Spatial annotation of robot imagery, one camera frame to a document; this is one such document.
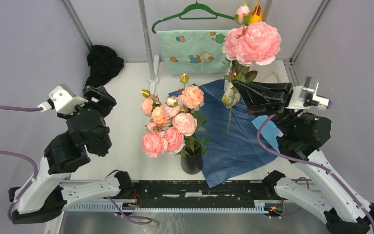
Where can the orange rose stem pair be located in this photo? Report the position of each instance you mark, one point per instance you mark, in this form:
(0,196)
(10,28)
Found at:
(153,108)

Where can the dark blue wrapping paper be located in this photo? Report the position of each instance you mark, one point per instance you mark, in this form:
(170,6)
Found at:
(233,153)

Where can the black cloth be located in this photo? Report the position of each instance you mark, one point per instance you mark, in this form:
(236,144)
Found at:
(104,63)

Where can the cream ribbon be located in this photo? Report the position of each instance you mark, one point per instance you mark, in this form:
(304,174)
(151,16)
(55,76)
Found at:
(272,77)

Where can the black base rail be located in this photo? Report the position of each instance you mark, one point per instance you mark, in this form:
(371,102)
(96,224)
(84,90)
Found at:
(186,194)

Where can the light blue wrapping paper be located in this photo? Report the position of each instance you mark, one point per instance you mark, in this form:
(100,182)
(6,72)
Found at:
(268,133)

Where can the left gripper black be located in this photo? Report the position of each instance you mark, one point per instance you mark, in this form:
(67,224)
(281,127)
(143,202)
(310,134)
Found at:
(107,102)

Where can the orange rose stem with bud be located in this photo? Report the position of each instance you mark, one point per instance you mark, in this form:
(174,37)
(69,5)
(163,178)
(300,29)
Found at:
(191,99)

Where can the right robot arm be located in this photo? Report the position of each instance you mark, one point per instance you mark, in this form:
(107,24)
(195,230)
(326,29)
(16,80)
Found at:
(339,206)

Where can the white cable duct strip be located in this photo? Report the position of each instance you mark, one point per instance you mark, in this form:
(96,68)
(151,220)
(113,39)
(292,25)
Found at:
(107,206)

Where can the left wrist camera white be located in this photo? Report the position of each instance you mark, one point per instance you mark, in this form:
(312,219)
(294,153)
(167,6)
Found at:
(63,100)

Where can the large pink peony stem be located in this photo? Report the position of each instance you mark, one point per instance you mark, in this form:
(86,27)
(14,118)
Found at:
(271,45)

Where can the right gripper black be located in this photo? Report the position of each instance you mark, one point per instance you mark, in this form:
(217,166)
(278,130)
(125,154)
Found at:
(264,96)

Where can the pink peony pair stem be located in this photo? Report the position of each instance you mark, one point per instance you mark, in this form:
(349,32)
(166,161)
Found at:
(162,142)

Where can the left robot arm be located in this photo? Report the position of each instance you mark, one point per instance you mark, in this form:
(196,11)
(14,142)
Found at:
(49,191)

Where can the mint green patterned towel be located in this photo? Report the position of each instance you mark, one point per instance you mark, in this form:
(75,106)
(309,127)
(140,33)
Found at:
(193,51)

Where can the black vase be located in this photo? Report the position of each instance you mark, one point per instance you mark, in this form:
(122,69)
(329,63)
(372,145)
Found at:
(192,161)

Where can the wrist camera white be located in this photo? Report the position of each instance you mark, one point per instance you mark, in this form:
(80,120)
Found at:
(305,96)
(63,100)

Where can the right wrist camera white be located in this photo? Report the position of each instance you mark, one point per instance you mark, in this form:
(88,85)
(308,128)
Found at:
(305,96)

